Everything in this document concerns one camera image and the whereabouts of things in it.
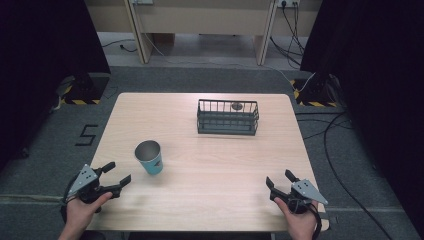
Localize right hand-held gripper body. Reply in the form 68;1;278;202
269;179;329;215

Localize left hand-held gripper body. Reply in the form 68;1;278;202
67;163;122;205

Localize person's right hand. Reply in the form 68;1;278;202
273;196;320;240

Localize person's left hand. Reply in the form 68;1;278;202
62;191;114;240

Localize blue paper cup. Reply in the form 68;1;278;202
134;139;165;176

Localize stand base with striped tape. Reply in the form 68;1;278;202
289;73;338;108
55;72;111;106

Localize black curtain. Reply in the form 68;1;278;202
299;0;424;231
0;0;112;171

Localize beige desk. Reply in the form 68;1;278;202
84;0;324;66

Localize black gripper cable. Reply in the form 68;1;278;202
289;198;324;240

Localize black floor cable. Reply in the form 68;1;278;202
294;110;396;240

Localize black wire basket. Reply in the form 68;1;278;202
196;98;260;137

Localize short black cable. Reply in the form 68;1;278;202
100;38;138;54

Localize black hanging cables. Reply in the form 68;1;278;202
269;1;306;70

